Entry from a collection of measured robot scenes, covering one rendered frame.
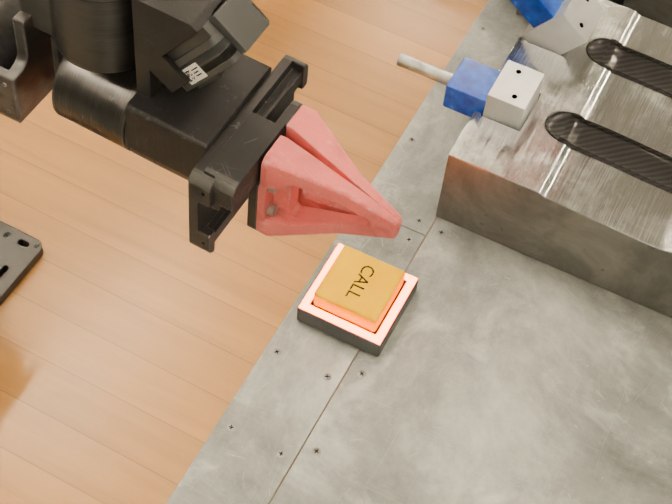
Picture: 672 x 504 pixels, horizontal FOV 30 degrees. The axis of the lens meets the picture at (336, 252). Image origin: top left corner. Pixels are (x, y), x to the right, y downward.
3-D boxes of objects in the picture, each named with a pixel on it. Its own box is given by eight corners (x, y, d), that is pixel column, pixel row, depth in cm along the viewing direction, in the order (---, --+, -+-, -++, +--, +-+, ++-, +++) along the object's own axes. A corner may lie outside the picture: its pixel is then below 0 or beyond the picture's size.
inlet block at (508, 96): (384, 96, 117) (390, 55, 113) (407, 62, 120) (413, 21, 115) (513, 149, 114) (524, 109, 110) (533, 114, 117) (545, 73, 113)
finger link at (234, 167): (428, 159, 65) (272, 84, 67) (363, 256, 62) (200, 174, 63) (410, 233, 71) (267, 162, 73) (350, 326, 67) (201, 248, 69)
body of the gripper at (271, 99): (317, 64, 68) (202, 9, 70) (218, 191, 63) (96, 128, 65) (309, 138, 74) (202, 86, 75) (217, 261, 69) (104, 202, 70)
